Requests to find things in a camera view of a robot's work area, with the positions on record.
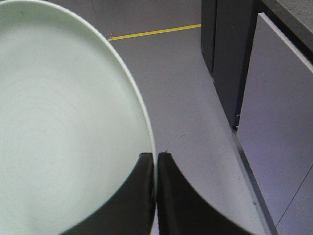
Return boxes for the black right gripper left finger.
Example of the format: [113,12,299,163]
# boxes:
[63,153,156,235]

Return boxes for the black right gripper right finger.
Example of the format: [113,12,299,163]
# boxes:
[157,152,251,235]

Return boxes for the light green round plate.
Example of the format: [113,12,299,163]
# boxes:
[0,0,155,235]

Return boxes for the grey kitchen island cabinet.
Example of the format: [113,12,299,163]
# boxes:
[201,0,313,235]

